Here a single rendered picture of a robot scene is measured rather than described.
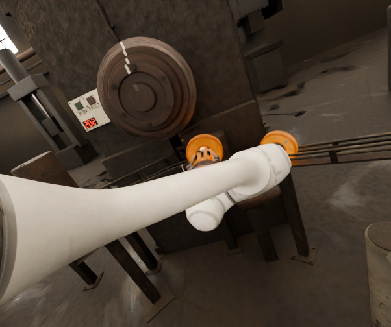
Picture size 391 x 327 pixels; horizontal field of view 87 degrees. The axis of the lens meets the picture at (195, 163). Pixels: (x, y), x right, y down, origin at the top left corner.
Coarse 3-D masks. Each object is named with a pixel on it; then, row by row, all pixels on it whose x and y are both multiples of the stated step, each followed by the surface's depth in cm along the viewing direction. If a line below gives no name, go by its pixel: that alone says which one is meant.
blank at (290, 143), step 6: (270, 132) 89; (276, 132) 86; (282, 132) 86; (264, 138) 90; (270, 138) 88; (276, 138) 87; (282, 138) 85; (288, 138) 84; (294, 138) 85; (282, 144) 87; (288, 144) 85; (294, 144) 84; (288, 150) 86; (294, 150) 85; (294, 156) 87
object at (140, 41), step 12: (120, 48) 89; (156, 48) 89; (168, 48) 88; (108, 60) 92; (180, 60) 90; (192, 84) 95; (192, 96) 97; (192, 108) 99; (132, 132) 106; (168, 132) 105
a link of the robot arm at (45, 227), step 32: (256, 160) 45; (288, 160) 48; (0, 192) 14; (32, 192) 16; (64, 192) 19; (96, 192) 23; (128, 192) 26; (160, 192) 28; (192, 192) 31; (224, 192) 37; (256, 192) 46; (32, 224) 14; (64, 224) 17; (96, 224) 20; (128, 224) 24; (32, 256) 14; (64, 256) 17; (0, 288) 13
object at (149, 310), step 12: (120, 252) 111; (120, 264) 112; (132, 264) 116; (132, 276) 117; (144, 276) 121; (144, 288) 123; (156, 288) 137; (168, 288) 133; (144, 300) 132; (156, 300) 128; (168, 300) 126; (144, 312) 126; (156, 312) 123
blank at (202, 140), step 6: (192, 138) 85; (198, 138) 82; (204, 138) 82; (210, 138) 82; (216, 138) 84; (192, 144) 83; (198, 144) 83; (204, 144) 83; (210, 144) 83; (216, 144) 83; (186, 150) 85; (192, 150) 85; (216, 150) 84; (222, 150) 84; (186, 156) 86; (210, 156) 87; (222, 156) 86
